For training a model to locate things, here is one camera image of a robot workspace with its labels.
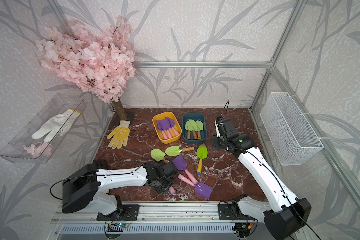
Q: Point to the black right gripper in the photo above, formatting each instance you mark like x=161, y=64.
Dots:
x=215, y=146

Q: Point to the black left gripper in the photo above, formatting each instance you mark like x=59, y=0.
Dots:
x=160, y=191

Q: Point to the purple square shovel pink handle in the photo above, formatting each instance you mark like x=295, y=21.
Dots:
x=201, y=189
x=181, y=165
x=165, y=125

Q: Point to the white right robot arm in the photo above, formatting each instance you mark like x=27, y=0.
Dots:
x=283, y=213

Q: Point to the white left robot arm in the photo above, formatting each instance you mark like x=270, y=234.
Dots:
x=86, y=188

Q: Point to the dark teal storage box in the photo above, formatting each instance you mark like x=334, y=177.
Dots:
x=195, y=117

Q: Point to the yellow rubber glove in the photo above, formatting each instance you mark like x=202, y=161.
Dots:
x=119, y=135

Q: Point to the black and yellow glove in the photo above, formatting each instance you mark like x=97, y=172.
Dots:
x=101, y=164

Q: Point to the white cotton glove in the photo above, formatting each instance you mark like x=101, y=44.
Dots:
x=56, y=126

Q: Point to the pink blossom sprig on shelf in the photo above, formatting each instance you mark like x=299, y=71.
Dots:
x=39, y=149

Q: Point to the pink cherry blossom tree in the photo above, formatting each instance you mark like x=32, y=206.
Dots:
x=101, y=64

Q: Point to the green trowel yellow handle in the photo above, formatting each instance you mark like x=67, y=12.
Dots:
x=202, y=153

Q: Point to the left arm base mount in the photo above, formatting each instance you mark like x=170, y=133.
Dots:
x=122, y=212

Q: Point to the aluminium front rail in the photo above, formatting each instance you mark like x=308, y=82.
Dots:
x=157, y=212

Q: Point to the white wire mesh basket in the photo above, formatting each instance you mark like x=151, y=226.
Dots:
x=291, y=135

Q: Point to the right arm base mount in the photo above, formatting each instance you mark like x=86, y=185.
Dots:
x=231, y=211

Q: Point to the clear acrylic wall shelf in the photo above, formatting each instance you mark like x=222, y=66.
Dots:
x=38, y=140

